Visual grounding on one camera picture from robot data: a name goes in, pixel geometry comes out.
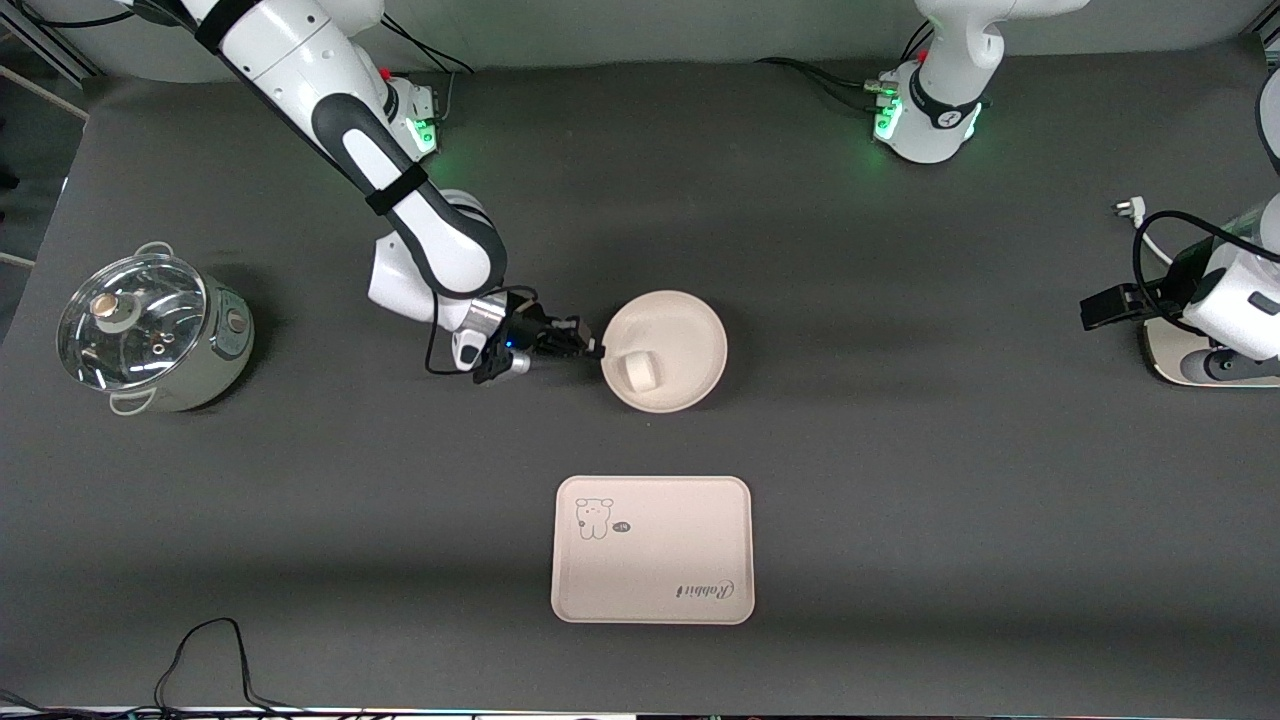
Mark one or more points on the round beige plate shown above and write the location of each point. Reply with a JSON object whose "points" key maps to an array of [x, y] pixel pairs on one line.
{"points": [[685, 340]]}

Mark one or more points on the grey metal frame rail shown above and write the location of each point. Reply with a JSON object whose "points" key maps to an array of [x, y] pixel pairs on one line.
{"points": [[50, 45]]}

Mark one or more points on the small white bun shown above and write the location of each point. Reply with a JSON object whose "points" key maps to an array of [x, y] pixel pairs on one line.
{"points": [[641, 372]]}

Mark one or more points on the steel pot with glass lid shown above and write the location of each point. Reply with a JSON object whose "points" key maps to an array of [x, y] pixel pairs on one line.
{"points": [[130, 320]]}

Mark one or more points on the beige tray with bear print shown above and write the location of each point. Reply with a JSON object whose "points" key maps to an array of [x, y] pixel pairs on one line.
{"points": [[652, 550]]}

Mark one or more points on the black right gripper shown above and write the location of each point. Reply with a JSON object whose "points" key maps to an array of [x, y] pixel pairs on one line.
{"points": [[528, 332]]}

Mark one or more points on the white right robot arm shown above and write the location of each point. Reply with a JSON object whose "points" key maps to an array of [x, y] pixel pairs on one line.
{"points": [[380, 170]]}

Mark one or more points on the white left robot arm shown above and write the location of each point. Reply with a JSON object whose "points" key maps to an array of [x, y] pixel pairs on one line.
{"points": [[930, 130]]}

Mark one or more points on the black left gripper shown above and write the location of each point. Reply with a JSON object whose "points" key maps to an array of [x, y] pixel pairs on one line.
{"points": [[1152, 299]]}

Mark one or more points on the dark grey table mat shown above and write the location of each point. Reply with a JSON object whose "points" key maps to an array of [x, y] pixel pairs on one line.
{"points": [[900, 450]]}

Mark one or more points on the cream toaster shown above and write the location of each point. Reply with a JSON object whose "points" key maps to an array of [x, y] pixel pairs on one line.
{"points": [[1163, 365]]}

